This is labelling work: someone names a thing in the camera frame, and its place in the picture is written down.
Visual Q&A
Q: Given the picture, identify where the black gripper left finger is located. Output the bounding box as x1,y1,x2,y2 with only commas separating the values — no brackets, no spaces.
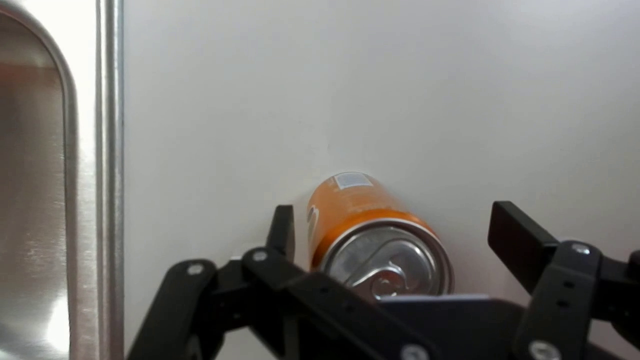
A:
125,203,444,360

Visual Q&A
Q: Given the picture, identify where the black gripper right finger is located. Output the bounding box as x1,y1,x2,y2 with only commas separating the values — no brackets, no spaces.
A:
486,200,640,360

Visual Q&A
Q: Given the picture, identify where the orange soda can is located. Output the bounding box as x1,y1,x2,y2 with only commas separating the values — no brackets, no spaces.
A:
303,168,456,303

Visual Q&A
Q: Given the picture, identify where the stainless steel sink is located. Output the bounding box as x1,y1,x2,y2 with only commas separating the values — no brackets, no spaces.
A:
0,0,127,360

